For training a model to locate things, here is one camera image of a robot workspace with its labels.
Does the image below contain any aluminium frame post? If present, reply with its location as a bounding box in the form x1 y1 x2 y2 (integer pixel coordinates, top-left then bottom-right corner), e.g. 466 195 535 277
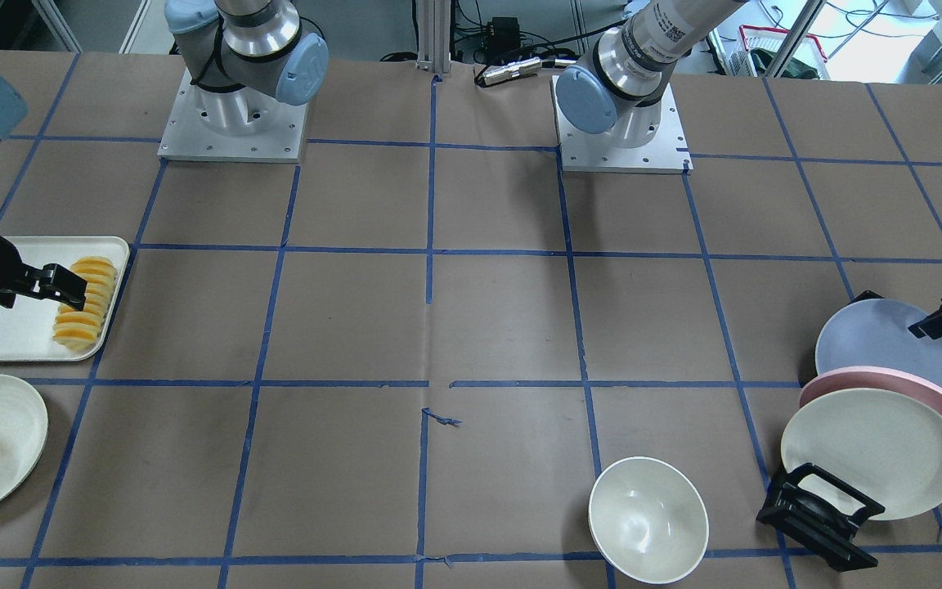
412 0 455 78

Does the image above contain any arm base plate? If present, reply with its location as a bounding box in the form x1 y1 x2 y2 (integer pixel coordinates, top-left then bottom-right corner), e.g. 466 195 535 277
157 72 307 164
553 85 694 174

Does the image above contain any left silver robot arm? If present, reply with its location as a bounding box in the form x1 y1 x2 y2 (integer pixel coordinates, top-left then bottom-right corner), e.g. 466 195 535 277
554 1 942 339

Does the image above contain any blue round plate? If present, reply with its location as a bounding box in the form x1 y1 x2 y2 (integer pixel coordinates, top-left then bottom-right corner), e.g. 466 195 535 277
814 298 942 387

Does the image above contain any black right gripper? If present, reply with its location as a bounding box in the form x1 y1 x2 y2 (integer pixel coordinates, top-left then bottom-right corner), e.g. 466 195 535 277
0 236 88 312

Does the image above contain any black dish rack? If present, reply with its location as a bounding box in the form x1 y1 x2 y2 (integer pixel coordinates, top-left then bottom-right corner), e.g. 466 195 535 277
756 462 886 573

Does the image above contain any white rectangular tray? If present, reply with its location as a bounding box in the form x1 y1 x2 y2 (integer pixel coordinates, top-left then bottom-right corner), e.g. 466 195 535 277
0 237 131 362

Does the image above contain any cream ceramic bowl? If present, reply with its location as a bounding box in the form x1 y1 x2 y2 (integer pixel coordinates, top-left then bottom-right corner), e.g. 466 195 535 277
587 457 710 585

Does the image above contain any pink round plate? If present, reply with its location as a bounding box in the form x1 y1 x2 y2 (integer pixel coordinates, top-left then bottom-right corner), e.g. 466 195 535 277
797 366 942 416

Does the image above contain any yellow sliced bread loaf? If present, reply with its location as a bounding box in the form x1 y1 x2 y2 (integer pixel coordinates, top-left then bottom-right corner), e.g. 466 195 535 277
52 256 119 352

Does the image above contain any cream round plate in rack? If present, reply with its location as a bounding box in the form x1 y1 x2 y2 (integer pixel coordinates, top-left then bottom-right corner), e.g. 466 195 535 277
780 388 942 521

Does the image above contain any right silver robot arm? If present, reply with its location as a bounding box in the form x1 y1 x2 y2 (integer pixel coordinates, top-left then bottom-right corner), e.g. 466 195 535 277
0 1 329 312

